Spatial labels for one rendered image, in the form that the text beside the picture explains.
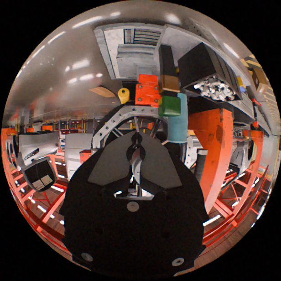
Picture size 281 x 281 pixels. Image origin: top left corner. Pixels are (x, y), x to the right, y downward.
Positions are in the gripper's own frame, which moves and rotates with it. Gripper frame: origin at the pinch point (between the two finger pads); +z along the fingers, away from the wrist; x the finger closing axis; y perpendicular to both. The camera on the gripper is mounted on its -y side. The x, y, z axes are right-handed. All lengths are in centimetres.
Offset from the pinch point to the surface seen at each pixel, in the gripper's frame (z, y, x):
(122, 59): 58, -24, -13
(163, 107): 7.5, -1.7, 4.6
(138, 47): 58, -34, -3
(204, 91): 15.2, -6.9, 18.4
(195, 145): 72, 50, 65
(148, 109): 37.1, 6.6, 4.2
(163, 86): 9.4, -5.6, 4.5
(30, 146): 69, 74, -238
